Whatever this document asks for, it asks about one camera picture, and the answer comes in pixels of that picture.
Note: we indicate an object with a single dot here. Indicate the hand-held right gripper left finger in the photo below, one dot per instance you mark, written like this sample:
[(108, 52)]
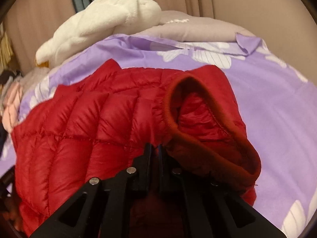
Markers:
[(144, 171)]

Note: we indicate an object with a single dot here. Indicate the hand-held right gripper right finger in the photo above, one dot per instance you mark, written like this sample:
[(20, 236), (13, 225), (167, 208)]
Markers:
[(165, 168)]

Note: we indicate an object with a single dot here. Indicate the red quilted down jacket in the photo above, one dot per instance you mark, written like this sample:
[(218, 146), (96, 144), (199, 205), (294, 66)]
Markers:
[(99, 119)]

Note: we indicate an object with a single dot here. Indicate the pink folded clothes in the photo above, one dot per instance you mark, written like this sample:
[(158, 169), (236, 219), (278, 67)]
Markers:
[(12, 109)]

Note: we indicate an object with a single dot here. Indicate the purple floral bed sheet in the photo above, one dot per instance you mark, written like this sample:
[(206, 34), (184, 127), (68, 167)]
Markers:
[(277, 119)]

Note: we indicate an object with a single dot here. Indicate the navy blue cloth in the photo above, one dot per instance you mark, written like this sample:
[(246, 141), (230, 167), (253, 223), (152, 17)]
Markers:
[(3, 141)]

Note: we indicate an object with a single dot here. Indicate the white plush goose toy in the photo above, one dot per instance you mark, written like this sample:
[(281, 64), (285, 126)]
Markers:
[(99, 22)]

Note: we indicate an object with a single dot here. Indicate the beige curtain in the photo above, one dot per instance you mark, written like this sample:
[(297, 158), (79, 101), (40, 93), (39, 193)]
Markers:
[(247, 0)]

